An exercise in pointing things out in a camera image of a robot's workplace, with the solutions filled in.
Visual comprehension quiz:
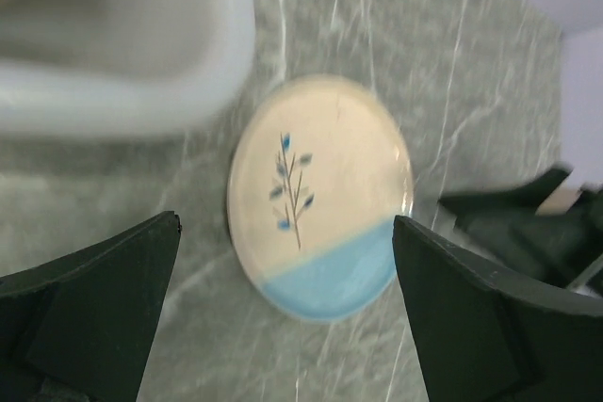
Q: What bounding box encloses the beige mug with purple interior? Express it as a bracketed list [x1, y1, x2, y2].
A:
[536, 186, 581, 215]

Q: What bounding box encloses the translucent white plastic bin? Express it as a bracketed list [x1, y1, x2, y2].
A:
[1, 0, 255, 139]

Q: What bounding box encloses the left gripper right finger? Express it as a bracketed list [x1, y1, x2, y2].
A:
[393, 216, 602, 401]

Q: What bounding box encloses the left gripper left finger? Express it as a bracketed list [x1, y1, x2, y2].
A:
[1, 211, 182, 401]

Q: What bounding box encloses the light blue bottom plate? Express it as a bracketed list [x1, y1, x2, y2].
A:
[226, 74, 414, 323]

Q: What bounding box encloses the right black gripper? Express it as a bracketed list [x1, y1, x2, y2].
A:
[438, 166, 602, 297]

